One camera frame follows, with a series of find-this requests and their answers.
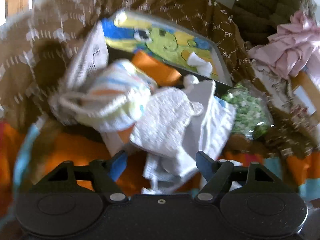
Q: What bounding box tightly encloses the orange cup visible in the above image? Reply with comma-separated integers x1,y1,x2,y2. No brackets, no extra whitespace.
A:
131,50,181,86

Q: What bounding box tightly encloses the dark olive quilted jacket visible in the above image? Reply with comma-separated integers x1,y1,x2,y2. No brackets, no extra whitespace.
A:
232,0,315,46

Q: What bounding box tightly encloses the green floral plastic bag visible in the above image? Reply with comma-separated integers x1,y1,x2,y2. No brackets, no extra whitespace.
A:
221,80,274,140

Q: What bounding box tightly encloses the wooden bed rail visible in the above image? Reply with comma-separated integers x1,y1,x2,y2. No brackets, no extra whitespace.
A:
291,72,319,121

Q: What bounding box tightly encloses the striped pastel baby garment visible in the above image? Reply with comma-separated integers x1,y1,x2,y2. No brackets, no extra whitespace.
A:
49,59,157,132

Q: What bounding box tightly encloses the pink crumpled shirt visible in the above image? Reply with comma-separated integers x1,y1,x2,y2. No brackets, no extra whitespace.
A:
248,11,319,79

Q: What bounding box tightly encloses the brown patterned blanket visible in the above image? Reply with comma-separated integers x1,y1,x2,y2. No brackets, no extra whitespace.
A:
0,0,320,160

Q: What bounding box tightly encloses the colourful cartoon storage box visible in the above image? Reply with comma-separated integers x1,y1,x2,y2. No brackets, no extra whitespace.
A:
101,9,232,86

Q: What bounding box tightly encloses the white knitted cloth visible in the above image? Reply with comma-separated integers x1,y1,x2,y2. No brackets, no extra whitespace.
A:
130,80,236,194

